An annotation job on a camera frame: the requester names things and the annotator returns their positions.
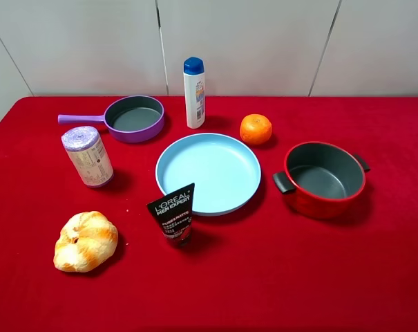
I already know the purple toy frying pan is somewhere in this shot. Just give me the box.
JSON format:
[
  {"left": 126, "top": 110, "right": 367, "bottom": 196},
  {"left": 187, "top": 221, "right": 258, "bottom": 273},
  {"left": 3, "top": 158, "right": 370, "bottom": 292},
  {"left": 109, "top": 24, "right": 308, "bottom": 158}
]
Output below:
[{"left": 57, "top": 95, "right": 165, "bottom": 143}]

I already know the white blue-capped shampoo bottle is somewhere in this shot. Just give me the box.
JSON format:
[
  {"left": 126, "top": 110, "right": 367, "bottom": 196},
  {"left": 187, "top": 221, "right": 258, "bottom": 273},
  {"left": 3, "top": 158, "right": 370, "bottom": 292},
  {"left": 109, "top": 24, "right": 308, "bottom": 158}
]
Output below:
[{"left": 183, "top": 57, "right": 205, "bottom": 129}]

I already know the black face wash tube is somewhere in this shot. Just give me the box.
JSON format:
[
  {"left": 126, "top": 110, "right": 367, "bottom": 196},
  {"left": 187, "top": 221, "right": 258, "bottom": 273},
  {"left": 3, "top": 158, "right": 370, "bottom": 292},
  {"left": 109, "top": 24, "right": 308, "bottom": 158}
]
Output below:
[{"left": 146, "top": 183, "right": 195, "bottom": 247}]

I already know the golden bread roll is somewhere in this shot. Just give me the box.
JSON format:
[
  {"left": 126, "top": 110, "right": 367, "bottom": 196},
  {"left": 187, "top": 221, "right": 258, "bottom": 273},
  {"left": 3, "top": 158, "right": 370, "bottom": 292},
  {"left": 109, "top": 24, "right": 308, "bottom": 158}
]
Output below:
[{"left": 53, "top": 211, "right": 118, "bottom": 273}]

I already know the red pot with black handles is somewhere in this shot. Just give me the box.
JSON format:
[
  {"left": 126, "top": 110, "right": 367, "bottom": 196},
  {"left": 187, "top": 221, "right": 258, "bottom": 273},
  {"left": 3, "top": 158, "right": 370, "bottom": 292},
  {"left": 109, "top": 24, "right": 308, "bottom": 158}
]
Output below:
[{"left": 273, "top": 141, "right": 370, "bottom": 219}]

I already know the red tablecloth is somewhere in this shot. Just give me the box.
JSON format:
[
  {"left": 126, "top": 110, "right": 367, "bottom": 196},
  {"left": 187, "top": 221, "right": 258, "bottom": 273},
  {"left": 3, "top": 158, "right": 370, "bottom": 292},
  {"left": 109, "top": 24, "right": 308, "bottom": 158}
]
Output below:
[{"left": 0, "top": 97, "right": 418, "bottom": 331}]

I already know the light blue round plate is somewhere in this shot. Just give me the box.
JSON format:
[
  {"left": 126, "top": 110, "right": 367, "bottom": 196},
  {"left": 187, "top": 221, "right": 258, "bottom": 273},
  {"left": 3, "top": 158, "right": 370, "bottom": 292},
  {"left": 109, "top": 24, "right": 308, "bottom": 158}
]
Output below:
[{"left": 155, "top": 133, "right": 262, "bottom": 216}]

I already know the orange mandarin fruit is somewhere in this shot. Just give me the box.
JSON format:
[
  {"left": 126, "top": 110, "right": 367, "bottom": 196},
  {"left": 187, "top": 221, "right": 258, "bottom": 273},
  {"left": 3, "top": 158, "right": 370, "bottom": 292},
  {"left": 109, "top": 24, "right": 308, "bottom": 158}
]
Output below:
[{"left": 239, "top": 113, "right": 273, "bottom": 145}]

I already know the purple garbage bag roll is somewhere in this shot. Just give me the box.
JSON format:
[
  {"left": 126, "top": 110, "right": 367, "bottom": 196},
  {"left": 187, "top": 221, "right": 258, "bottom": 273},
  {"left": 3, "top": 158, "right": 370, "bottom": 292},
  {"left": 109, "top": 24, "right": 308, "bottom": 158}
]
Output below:
[{"left": 61, "top": 126, "right": 114, "bottom": 187}]

